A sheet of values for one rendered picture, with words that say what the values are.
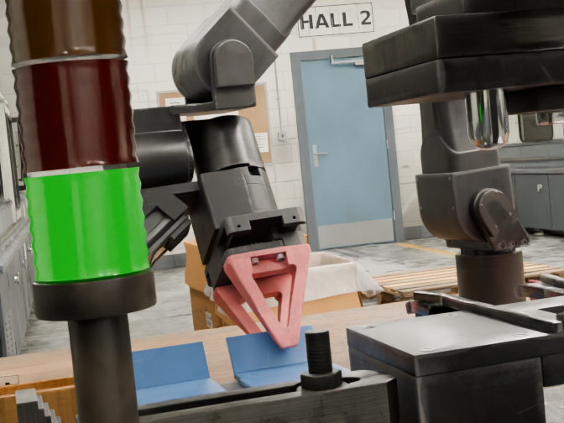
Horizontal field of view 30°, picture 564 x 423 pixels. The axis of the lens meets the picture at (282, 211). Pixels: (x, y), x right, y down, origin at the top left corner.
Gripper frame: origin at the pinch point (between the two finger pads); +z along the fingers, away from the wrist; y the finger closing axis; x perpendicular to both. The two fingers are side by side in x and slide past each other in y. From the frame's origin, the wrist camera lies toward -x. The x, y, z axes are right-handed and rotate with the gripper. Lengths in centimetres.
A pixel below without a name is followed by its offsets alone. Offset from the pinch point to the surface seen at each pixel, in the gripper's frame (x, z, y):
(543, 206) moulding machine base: 558, -342, -776
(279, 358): -0.6, 1.2, 0.5
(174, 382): -8.9, 1.4, 0.5
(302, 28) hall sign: 390, -617, -816
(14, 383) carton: -19.9, -2.8, -5.0
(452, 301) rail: 4.0, 6.3, 21.2
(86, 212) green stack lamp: -19.5, 9.2, 45.1
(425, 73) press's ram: -0.9, -0.1, 36.2
